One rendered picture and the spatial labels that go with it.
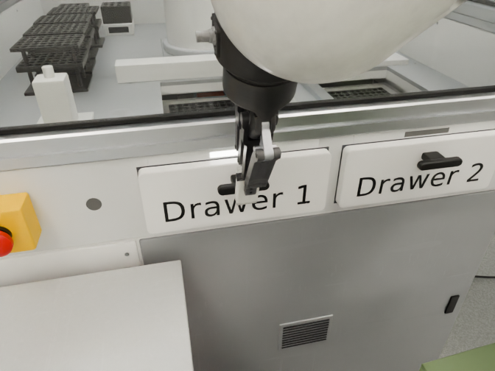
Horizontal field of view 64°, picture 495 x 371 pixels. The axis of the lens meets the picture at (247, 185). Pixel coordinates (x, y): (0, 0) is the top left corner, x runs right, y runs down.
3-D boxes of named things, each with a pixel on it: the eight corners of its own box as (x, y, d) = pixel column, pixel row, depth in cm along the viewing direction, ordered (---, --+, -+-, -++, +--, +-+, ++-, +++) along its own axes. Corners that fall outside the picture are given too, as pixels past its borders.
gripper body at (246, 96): (216, 33, 40) (216, 104, 47) (231, 88, 35) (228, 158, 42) (288, 29, 41) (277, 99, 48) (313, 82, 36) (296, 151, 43)
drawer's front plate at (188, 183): (324, 210, 67) (332, 152, 61) (148, 235, 61) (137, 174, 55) (320, 204, 68) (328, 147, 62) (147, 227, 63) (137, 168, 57)
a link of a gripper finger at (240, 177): (275, 104, 43) (278, 113, 42) (265, 172, 51) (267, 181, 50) (239, 107, 42) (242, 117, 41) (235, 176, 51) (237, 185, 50)
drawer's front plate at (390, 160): (488, 188, 72) (510, 132, 66) (338, 208, 67) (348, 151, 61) (481, 182, 74) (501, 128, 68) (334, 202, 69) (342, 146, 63)
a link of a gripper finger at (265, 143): (272, 93, 41) (286, 129, 37) (267, 131, 45) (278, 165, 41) (249, 96, 40) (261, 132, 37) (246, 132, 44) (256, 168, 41)
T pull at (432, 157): (462, 166, 63) (464, 158, 62) (419, 171, 62) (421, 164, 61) (447, 155, 66) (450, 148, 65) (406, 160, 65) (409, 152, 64)
